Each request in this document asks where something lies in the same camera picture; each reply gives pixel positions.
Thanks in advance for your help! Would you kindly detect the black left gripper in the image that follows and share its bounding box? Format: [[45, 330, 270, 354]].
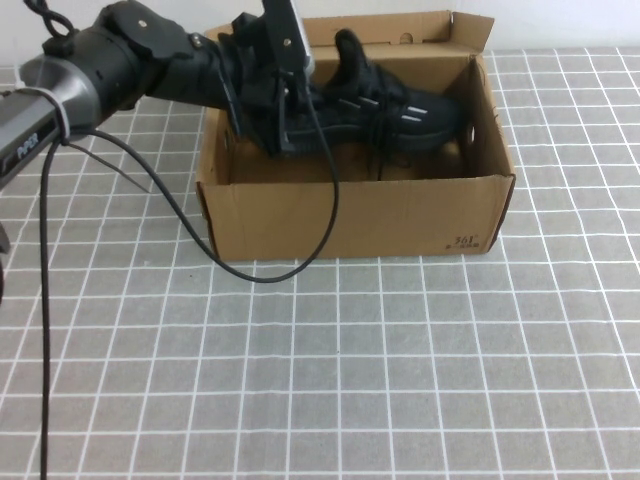
[[217, 13, 314, 160]]

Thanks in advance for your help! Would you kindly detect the black knit sneaker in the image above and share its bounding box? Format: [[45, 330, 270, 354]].
[[279, 28, 462, 181]]

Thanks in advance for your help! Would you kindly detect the brown cardboard shoe box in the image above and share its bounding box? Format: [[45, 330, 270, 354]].
[[194, 9, 516, 261]]

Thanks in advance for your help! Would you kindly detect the grey white-grid tablecloth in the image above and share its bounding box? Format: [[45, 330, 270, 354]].
[[0, 44, 640, 480]]

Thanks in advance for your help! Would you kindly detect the black left camera cable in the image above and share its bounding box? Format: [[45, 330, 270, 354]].
[[39, 69, 342, 480]]

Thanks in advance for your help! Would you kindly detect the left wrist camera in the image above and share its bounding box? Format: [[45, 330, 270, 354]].
[[261, 0, 317, 77]]

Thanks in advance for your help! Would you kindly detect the white cable tie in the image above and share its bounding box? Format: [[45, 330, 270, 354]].
[[14, 74, 154, 196]]

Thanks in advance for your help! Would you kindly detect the black twisted arm cable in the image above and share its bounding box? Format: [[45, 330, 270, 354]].
[[29, 0, 76, 39]]

